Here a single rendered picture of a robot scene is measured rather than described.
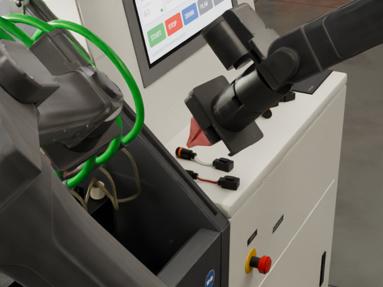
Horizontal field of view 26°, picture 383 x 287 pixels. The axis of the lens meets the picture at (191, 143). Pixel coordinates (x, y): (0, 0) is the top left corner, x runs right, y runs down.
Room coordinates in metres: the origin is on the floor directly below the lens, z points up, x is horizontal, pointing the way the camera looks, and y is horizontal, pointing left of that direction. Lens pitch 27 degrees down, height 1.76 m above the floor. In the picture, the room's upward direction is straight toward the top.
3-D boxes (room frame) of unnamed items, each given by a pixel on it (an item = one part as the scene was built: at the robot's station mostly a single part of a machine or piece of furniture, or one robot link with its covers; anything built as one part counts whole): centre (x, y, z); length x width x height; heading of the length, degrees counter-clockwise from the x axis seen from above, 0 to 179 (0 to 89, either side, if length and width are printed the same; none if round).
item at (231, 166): (1.42, -0.02, 0.99); 0.12 x 0.02 x 0.02; 59
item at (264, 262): (1.34, -0.13, 0.80); 0.05 x 0.04 x 0.05; 153
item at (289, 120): (1.62, -0.13, 0.96); 0.70 x 0.22 x 0.03; 153
